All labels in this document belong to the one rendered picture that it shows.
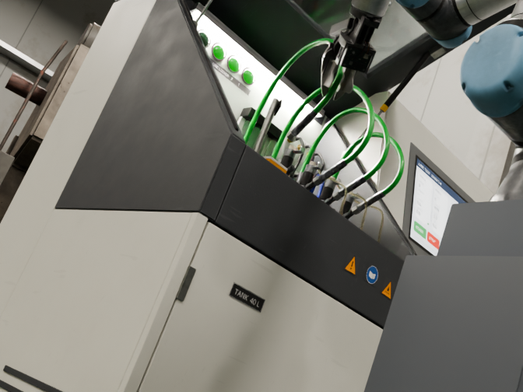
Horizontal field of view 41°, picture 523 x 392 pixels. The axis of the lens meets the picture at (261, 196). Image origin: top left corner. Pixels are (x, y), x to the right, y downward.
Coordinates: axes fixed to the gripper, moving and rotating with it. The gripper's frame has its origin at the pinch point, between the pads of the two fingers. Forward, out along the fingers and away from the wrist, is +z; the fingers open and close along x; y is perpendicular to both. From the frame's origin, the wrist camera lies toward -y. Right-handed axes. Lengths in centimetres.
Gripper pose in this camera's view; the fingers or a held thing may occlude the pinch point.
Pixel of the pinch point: (330, 92)
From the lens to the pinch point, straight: 162.2
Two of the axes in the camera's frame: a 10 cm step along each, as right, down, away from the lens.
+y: 1.3, 5.2, -8.5
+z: -3.2, 8.3, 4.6
